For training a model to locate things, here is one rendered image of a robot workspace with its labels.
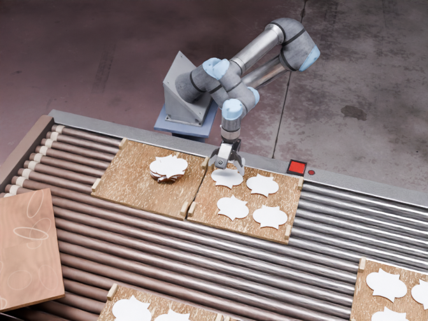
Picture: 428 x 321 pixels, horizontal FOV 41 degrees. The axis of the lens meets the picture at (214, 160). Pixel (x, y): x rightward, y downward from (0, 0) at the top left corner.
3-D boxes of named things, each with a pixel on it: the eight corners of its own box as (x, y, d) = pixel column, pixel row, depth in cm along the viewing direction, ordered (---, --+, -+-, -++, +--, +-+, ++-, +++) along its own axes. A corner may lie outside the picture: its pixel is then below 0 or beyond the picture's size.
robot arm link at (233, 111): (248, 101, 217) (235, 113, 212) (245, 123, 225) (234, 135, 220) (230, 93, 220) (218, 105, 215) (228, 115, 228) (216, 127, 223)
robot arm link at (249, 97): (248, 76, 224) (233, 90, 218) (264, 99, 227) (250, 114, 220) (235, 83, 230) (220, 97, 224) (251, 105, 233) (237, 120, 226)
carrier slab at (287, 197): (212, 161, 255) (212, 158, 254) (304, 181, 247) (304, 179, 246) (186, 221, 231) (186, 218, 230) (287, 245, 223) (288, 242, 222)
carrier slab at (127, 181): (125, 141, 263) (125, 139, 262) (211, 162, 255) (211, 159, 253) (90, 196, 240) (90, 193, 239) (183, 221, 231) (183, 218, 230)
